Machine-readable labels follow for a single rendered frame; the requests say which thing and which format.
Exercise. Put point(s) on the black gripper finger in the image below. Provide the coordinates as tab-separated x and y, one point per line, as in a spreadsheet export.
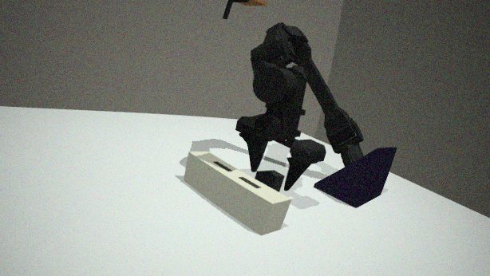
256	153
295	170

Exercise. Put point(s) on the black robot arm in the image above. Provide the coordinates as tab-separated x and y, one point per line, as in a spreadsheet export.
274	83

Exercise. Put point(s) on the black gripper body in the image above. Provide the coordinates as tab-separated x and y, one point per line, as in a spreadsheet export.
305	151

